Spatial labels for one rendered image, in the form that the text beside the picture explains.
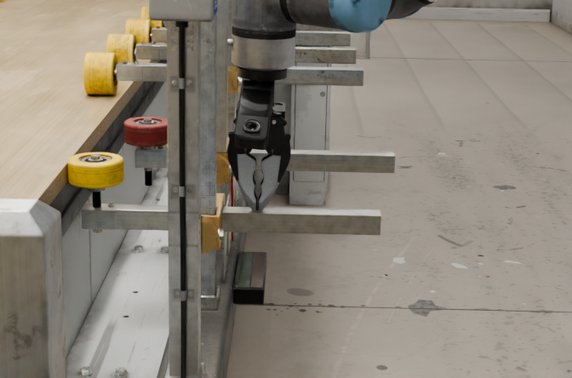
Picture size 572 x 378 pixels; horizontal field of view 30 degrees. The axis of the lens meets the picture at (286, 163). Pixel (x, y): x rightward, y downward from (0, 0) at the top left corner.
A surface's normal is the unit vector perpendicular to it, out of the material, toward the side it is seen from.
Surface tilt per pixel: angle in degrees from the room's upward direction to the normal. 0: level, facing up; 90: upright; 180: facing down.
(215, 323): 0
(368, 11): 92
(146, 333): 0
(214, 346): 0
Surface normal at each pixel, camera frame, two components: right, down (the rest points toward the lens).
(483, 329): 0.02, -0.97
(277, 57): 0.49, 0.26
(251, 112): 0.06, -0.68
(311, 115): -0.01, 0.25
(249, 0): -0.42, 0.24
